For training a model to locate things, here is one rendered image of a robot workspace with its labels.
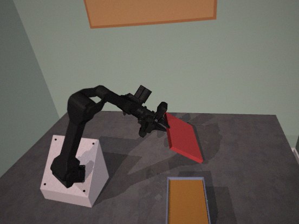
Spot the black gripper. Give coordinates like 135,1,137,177
137,102,170,138

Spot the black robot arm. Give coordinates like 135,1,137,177
50,85,155,188

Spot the red lid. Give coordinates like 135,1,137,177
164,112,203,163

